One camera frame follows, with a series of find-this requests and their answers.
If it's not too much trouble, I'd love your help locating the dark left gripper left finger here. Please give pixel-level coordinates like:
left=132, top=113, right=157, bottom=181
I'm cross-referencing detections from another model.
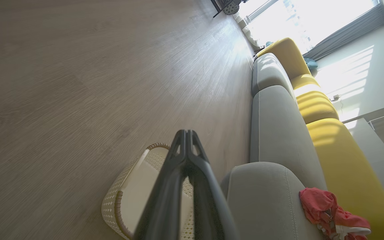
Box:
left=134, top=130, right=188, bottom=240

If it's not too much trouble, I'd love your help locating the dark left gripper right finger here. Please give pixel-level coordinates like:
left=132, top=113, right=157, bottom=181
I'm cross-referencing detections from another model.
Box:
left=187, top=130, right=240, bottom=240

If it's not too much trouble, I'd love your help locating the plain red garment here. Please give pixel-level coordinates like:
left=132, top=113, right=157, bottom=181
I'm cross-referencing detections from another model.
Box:
left=299, top=187, right=338, bottom=224

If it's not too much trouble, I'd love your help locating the red white varsity jacket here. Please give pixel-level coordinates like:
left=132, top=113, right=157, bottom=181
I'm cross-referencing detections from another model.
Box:
left=316, top=207, right=372, bottom=240

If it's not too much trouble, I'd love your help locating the white woven laundry basket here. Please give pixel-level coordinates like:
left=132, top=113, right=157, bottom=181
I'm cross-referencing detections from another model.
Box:
left=101, top=143, right=196, bottom=240

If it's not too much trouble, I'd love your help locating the grey sofa seat cushion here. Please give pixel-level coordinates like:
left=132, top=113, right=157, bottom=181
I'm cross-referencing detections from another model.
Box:
left=252, top=53, right=296, bottom=101
left=250, top=85, right=328, bottom=191

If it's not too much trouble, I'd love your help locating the small blue object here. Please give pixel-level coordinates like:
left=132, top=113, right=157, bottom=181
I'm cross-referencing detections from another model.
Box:
left=303, top=58, right=319, bottom=70

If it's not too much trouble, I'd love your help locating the white sheer curtain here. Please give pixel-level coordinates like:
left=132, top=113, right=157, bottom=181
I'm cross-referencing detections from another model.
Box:
left=233, top=13, right=263, bottom=48

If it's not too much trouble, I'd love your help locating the white side cabinet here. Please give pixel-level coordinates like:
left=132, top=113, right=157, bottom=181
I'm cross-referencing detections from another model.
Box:
left=341, top=101, right=384, bottom=215

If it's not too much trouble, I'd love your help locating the black furniture leg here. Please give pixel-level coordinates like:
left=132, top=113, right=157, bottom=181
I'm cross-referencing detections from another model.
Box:
left=211, top=0, right=226, bottom=18

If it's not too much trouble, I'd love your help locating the spotted round ball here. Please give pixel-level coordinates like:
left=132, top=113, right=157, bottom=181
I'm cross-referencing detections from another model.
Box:
left=223, top=0, right=240, bottom=16

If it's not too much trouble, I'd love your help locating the grey window curtain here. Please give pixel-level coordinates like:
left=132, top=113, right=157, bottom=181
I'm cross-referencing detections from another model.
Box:
left=303, top=3, right=384, bottom=61

